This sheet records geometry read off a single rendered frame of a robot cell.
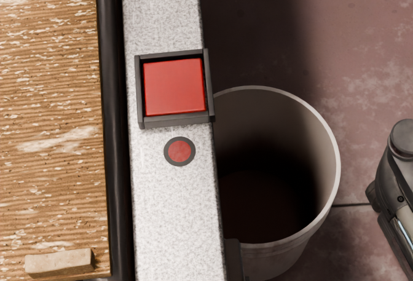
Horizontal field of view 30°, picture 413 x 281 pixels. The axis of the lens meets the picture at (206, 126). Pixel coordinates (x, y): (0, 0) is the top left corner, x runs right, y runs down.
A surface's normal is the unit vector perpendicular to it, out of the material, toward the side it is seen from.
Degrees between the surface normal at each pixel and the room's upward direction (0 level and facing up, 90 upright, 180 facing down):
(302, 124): 87
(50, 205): 0
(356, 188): 0
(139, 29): 0
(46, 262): 8
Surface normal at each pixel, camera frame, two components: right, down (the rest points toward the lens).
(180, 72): -0.04, -0.40
